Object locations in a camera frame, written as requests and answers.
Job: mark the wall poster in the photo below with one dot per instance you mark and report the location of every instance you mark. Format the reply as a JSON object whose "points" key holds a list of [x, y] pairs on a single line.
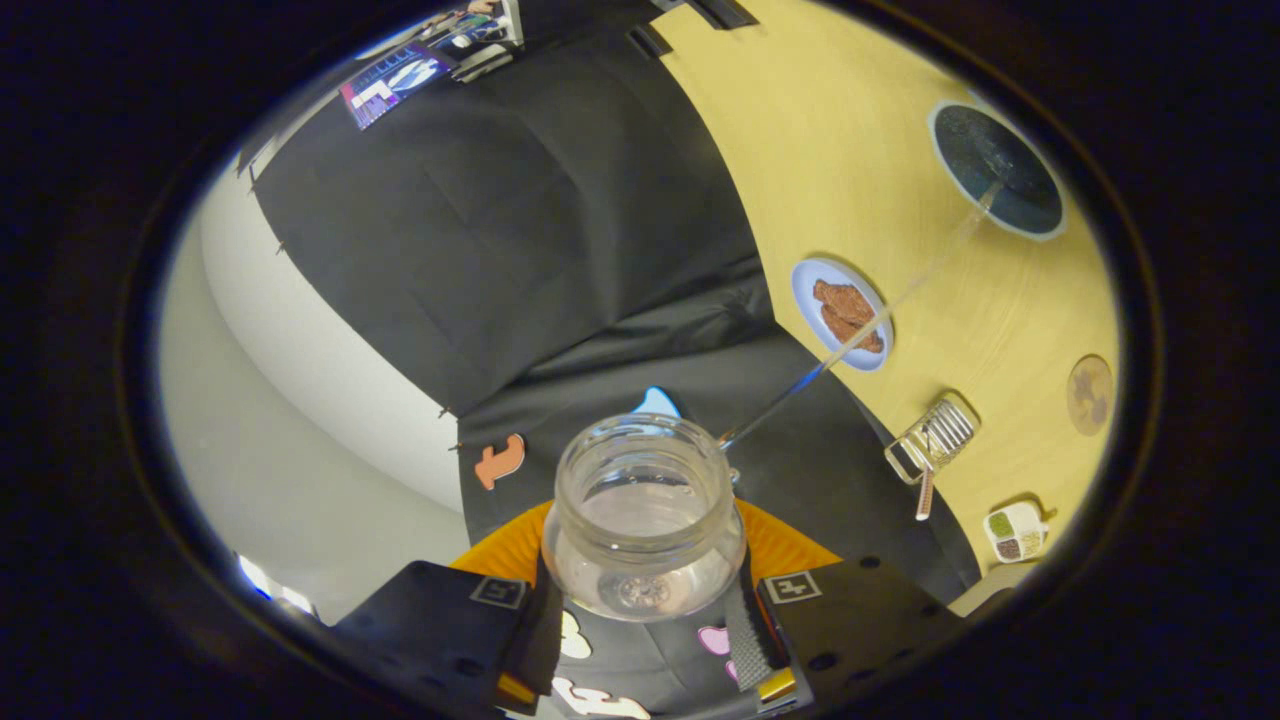
{"points": [[392, 82]]}

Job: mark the clear juice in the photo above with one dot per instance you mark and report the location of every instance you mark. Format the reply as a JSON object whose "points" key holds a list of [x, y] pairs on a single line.
{"points": [[880, 318]]}

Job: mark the black backdrop cloth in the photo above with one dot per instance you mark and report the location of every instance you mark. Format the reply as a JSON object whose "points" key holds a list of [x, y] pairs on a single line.
{"points": [[520, 230]]}

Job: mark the round brown coaster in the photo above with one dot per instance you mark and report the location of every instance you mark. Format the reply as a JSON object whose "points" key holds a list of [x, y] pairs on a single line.
{"points": [[1089, 396]]}

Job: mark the dark cup with pale rim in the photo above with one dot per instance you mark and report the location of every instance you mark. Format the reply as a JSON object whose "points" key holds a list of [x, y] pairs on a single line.
{"points": [[1000, 170]]}

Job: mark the clear glass bottle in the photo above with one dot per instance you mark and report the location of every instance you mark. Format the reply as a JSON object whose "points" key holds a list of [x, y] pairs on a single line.
{"points": [[645, 520]]}

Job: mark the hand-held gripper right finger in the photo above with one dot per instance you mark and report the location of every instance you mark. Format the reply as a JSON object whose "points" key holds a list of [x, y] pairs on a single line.
{"points": [[860, 620]]}

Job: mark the brown food pieces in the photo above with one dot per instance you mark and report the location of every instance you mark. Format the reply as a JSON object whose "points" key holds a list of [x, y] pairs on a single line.
{"points": [[843, 305]]}

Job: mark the beige chair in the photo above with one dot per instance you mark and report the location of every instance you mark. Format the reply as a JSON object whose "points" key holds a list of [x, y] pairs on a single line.
{"points": [[985, 590]]}

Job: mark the yellow wooden table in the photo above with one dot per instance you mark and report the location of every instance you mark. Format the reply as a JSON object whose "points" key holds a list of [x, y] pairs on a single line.
{"points": [[800, 150]]}

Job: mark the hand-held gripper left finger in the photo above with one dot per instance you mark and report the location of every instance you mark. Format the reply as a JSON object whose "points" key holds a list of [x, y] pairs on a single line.
{"points": [[440, 630]]}

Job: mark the cluttered shelf items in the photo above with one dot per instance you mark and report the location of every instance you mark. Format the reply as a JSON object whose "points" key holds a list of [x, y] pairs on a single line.
{"points": [[480, 35]]}

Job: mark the white divided dish with grains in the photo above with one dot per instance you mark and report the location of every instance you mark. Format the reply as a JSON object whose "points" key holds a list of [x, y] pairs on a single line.
{"points": [[1016, 531]]}

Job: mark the black clamp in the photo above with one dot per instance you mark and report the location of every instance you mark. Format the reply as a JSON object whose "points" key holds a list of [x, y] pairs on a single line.
{"points": [[650, 41], [722, 12]]}

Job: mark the blue plate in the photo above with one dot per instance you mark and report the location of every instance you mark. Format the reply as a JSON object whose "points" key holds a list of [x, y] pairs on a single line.
{"points": [[812, 290]]}

